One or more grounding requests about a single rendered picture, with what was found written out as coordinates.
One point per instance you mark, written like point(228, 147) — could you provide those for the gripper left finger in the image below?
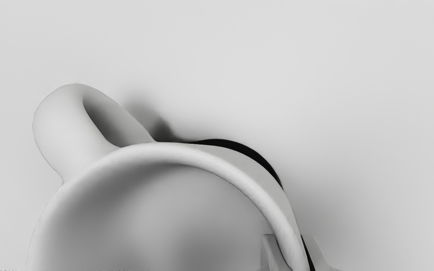
point(271, 254)

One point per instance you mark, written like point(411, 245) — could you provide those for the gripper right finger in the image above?
point(317, 256)

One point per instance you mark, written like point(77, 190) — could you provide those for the white ceramic mug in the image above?
point(156, 210)

